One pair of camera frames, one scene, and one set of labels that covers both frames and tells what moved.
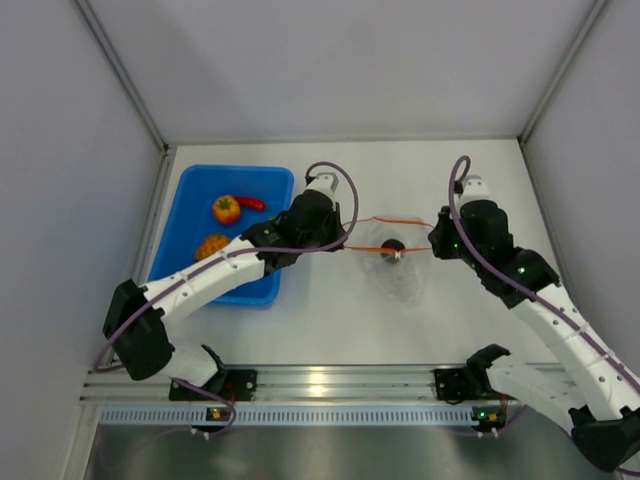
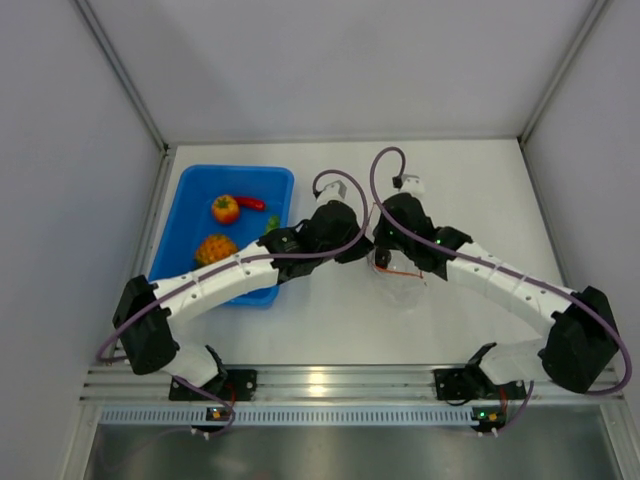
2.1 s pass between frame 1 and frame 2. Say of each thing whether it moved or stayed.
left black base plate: stayed
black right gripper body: moved
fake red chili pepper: stayed
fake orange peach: stayed
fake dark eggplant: moved
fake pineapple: stayed
